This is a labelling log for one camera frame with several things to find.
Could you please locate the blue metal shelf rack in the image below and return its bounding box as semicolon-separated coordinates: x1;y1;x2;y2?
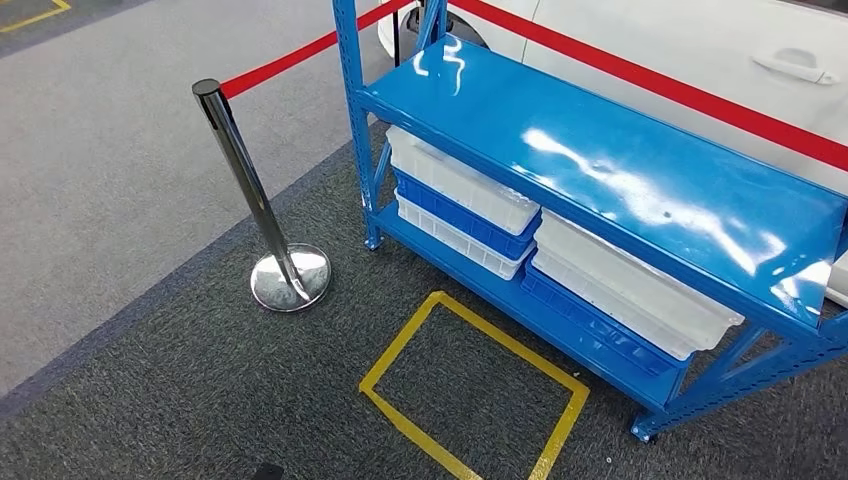
331;0;848;444

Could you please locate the white plastic crate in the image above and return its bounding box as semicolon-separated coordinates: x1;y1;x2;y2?
531;208;747;362
385;125;541;238
395;192;537;282

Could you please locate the yellow floor tape square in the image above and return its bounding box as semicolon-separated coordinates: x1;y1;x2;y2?
0;0;73;35
357;290;592;480

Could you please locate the chrome barrier stanchion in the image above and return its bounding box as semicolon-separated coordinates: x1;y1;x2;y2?
191;78;333;314

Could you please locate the black car wheel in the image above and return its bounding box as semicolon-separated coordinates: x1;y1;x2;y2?
404;5;492;53

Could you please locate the red barrier belt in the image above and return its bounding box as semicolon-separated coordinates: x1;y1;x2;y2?
218;0;848;174

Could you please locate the white car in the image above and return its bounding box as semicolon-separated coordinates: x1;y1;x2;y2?
376;0;848;309

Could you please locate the white car door handle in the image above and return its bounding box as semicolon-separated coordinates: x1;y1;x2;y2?
751;47;841;86

